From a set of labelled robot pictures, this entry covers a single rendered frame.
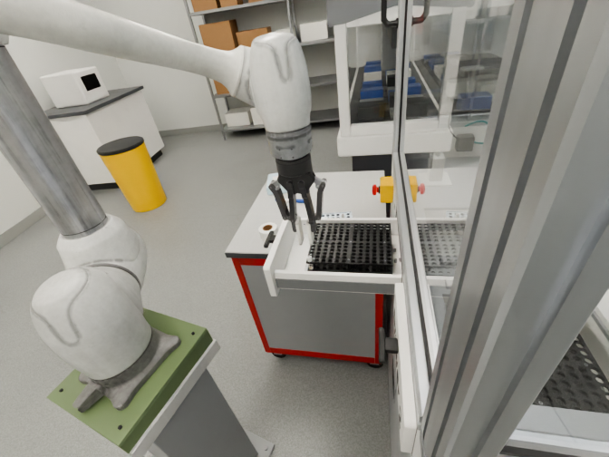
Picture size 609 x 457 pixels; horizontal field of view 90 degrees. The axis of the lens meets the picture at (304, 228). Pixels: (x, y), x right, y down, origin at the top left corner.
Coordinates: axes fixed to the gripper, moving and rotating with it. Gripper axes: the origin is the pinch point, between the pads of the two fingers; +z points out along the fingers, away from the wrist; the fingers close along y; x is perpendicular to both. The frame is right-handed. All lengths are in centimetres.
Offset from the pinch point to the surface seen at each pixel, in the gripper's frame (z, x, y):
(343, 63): -23, 88, 3
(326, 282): 12.9, -4.8, 4.8
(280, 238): 6.9, 5.8, -9.2
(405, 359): 7.1, -27.4, 22.1
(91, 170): 72, 206, -298
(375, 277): 10.8, -4.5, 17.0
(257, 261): 28.9, 19.2, -25.5
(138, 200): 85, 160, -209
